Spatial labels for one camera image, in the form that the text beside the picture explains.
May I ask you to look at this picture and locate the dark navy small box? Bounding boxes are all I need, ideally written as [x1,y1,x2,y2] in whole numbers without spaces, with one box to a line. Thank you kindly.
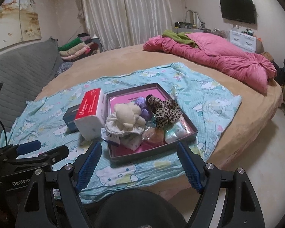
[63,104,80,133]

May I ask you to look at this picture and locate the grey quilted headboard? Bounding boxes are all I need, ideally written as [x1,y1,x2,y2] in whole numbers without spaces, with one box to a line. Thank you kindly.
[0,38,63,147]

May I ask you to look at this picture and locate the green wet wipes pack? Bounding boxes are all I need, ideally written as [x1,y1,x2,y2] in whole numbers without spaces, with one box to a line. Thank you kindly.
[164,121,190,144]

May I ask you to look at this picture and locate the white drawer cabinet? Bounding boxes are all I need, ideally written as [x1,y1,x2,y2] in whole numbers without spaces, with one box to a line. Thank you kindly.
[229,30,263,54]

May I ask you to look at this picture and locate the floral white cloth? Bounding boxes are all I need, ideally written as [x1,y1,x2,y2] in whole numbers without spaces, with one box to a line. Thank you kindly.
[105,113,146,137]

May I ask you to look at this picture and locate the white striped curtain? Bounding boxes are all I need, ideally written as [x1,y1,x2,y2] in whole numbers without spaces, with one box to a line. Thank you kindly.
[82,0,182,50]

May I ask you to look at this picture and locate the pink quilted duvet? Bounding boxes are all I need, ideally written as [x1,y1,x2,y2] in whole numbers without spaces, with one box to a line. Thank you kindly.
[143,32,277,94]

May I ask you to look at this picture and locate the cream plush bear purple bow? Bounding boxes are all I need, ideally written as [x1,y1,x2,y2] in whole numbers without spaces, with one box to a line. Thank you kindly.
[114,97,153,128]

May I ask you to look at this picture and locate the green garment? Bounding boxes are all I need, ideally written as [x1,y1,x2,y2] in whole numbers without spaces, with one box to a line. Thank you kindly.
[161,30,199,48]

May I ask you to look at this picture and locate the black cable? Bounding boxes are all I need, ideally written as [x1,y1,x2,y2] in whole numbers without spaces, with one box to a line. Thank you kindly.
[0,116,9,148]

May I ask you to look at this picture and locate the stack of folded clothes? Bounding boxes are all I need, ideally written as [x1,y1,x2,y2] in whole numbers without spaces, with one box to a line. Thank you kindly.
[58,32,103,62]

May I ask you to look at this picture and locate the red white tissue pack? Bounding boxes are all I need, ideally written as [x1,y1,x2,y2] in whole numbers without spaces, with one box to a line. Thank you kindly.
[74,88,106,141]

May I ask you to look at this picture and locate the leopard print cloth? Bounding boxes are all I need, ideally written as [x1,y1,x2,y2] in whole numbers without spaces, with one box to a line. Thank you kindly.
[146,95,182,129]

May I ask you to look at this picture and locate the pink children's book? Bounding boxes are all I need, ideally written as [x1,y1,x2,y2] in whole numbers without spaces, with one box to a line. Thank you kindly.
[107,84,172,115]

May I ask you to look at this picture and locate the orange sponge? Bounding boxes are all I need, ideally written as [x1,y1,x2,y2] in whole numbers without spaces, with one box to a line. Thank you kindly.
[142,127,165,147]

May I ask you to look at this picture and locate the blue white plastic packet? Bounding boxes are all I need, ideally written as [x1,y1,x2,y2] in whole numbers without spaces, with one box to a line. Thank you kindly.
[101,128,120,146]

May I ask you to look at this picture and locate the wall painting panels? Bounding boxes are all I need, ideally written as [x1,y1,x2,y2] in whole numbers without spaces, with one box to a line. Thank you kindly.
[0,0,41,50]

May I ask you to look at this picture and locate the dark shallow box tray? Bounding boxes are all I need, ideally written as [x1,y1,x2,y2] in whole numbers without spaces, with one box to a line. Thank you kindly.
[108,83,198,164]

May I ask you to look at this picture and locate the light blue cartoon blanket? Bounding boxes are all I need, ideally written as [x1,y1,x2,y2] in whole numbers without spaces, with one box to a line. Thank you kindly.
[0,62,241,204]

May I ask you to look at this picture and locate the black wall television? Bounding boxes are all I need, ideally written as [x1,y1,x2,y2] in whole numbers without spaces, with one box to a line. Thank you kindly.
[219,0,256,24]

